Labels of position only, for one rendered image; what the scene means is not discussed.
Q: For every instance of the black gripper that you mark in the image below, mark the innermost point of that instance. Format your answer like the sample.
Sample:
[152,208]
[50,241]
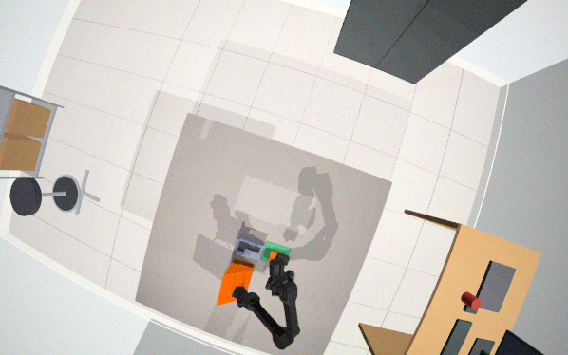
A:
[285,260]

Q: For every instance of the orange l-shaped part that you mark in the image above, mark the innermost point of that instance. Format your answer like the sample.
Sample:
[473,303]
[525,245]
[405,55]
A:
[272,255]

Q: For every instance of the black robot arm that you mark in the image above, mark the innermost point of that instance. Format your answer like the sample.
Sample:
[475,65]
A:
[282,286]

